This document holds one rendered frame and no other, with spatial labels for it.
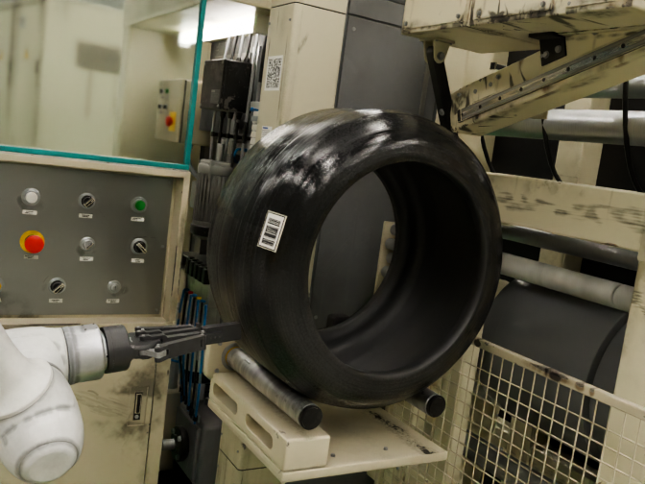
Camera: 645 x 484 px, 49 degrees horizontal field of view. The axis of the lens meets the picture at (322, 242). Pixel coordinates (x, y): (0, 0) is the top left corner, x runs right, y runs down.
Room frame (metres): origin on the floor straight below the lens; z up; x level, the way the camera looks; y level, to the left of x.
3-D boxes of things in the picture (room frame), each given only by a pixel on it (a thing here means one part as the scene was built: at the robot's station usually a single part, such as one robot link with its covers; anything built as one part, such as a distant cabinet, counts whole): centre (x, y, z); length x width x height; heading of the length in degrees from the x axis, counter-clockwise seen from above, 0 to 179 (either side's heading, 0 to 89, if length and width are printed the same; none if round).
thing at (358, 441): (1.41, -0.05, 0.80); 0.37 x 0.36 x 0.02; 121
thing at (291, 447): (1.34, 0.07, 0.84); 0.36 x 0.09 x 0.06; 31
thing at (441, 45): (1.66, -0.20, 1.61); 0.06 x 0.06 x 0.05; 31
